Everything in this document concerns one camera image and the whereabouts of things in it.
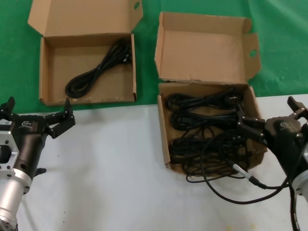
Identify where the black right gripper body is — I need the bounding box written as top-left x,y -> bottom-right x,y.
263,116 -> 308,185

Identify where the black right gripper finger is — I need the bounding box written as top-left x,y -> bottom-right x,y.
235,103 -> 267,145
287,96 -> 308,121

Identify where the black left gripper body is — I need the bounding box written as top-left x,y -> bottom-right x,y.
8,114 -> 51,180

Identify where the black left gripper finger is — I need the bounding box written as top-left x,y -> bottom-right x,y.
0,96 -> 16,119
45,98 -> 77,139

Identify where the black power cable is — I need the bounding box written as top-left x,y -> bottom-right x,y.
65,38 -> 132,99
169,111 -> 240,132
167,89 -> 239,111
169,131 -> 252,176

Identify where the open brown cardboard box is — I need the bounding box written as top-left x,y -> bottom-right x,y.
27,0 -> 144,106
154,11 -> 268,174

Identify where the green table cloth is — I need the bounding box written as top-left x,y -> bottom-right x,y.
141,0 -> 308,98
0,0 -> 159,115

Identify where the silver left wrist bracket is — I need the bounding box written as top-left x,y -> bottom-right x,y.
0,131 -> 20,178

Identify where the thin cable with silver connector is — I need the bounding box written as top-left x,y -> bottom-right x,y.
186,133 -> 293,205

